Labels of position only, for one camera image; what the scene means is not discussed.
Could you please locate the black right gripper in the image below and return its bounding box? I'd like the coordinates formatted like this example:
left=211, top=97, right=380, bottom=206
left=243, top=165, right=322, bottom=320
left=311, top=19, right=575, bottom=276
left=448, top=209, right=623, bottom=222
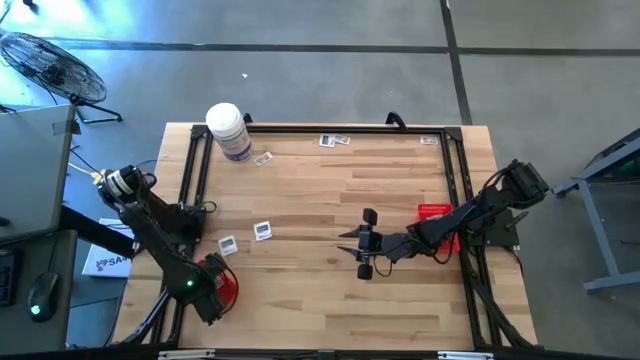
left=336, top=207, right=402, bottom=281

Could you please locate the red plastic mesh basket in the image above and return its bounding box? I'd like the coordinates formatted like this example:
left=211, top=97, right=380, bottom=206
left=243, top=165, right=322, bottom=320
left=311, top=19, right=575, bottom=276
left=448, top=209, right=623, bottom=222
left=417, top=202, right=461, bottom=254
left=195, top=255, right=240, bottom=317

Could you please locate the white cardboard box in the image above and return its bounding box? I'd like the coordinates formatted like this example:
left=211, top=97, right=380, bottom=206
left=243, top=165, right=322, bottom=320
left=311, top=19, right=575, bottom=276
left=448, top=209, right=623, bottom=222
left=82, top=218, right=134, bottom=279

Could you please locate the black beam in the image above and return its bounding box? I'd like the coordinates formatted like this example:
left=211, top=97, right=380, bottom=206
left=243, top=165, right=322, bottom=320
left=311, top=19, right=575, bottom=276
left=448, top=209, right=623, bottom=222
left=59, top=204, right=137, bottom=259

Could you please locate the white wipes canister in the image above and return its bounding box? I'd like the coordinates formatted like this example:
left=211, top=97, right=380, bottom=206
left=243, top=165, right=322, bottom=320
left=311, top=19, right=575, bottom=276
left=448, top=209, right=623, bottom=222
left=205, top=102, right=254, bottom=163

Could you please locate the black computer mouse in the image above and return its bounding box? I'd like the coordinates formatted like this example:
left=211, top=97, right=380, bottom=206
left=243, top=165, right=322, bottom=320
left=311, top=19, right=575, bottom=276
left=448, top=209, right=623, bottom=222
left=27, top=272, right=60, bottom=323

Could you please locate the dark desk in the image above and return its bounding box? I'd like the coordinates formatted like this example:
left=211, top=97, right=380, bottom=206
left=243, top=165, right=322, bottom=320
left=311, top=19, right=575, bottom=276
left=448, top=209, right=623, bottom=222
left=0, top=229, right=79, bottom=354

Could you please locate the black keyboard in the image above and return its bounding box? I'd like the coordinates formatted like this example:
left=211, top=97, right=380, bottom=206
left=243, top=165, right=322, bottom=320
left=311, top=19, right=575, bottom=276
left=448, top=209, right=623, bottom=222
left=0, top=249, right=16, bottom=307

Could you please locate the black floor fan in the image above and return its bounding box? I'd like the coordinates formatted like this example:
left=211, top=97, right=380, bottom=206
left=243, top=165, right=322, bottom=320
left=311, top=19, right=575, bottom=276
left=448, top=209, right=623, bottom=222
left=0, top=32, right=124, bottom=125

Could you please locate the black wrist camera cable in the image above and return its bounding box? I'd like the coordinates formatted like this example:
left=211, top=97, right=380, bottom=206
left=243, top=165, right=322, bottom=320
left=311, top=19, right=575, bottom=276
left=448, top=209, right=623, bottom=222
left=372, top=254, right=395, bottom=279

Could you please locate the white bracket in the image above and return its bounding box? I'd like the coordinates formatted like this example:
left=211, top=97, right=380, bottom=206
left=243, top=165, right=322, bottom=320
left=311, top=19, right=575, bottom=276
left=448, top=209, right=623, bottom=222
left=438, top=351, right=494, bottom=360
left=158, top=349, right=216, bottom=360

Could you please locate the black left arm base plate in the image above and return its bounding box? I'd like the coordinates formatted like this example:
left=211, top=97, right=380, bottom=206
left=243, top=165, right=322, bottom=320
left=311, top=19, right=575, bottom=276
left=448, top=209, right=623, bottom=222
left=133, top=219, right=206, bottom=246

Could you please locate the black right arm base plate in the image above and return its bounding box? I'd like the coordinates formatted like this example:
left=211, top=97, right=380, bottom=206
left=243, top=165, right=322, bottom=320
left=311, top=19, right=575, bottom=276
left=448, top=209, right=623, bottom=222
left=467, top=207, right=530, bottom=249

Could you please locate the grey metal table frame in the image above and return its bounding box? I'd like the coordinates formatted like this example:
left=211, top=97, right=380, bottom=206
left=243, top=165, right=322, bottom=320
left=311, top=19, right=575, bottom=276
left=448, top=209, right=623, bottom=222
left=551, top=127, right=640, bottom=294

